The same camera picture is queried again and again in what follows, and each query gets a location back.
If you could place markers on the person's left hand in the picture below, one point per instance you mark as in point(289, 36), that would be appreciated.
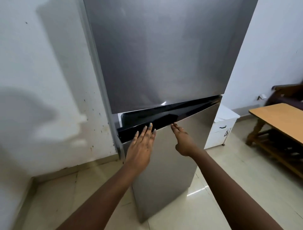
point(140, 149)

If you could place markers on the person's right hand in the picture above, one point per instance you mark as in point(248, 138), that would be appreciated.
point(185, 144)

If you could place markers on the person's right fingers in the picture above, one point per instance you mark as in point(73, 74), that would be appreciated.
point(178, 130)

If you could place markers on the person's left middle finger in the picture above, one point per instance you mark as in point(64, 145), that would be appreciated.
point(150, 130)

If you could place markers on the person's left little finger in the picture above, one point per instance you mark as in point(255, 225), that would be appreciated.
point(137, 137)

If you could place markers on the silver refrigerator door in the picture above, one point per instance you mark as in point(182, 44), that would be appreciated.
point(170, 173)

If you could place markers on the person's right forearm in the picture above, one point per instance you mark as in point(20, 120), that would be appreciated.
point(227, 189)

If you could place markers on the person's left forearm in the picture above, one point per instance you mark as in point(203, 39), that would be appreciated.
point(101, 201)

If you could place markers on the silver grey refrigerator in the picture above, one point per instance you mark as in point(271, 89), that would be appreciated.
point(112, 124)

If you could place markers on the white small cabinet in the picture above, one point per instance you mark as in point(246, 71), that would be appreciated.
point(220, 137)

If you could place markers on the dark grey freezer door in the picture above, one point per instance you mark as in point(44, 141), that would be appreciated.
point(165, 52)

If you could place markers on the wooden low table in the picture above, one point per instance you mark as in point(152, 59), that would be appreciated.
point(281, 118)

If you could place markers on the dark wooden sofa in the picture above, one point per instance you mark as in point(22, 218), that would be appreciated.
point(287, 93)

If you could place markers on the white wall plug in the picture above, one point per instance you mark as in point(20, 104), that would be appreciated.
point(261, 97)

